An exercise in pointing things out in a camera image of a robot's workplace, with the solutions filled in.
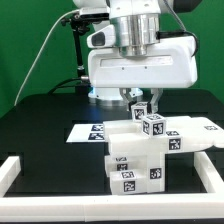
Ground white U-shaped fence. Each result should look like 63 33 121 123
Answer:
0 152 224 222

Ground white small chair part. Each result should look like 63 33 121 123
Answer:
141 114 166 137
104 155 146 176

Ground white marker base plate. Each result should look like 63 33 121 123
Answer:
66 124 104 143

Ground white chair seat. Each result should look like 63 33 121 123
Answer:
108 147 165 193

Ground white camera cable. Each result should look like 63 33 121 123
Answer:
14 9 81 107

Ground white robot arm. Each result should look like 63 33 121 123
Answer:
73 0 202 113

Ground black camera stand pole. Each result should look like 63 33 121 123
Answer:
61 18 92 95

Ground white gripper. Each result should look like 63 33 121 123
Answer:
86 25 200 114

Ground black camera on stand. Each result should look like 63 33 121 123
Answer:
74 7 109 22

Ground white chair back frame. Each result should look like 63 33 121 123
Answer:
103 116 224 157

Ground black base cables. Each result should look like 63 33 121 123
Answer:
48 77 92 95

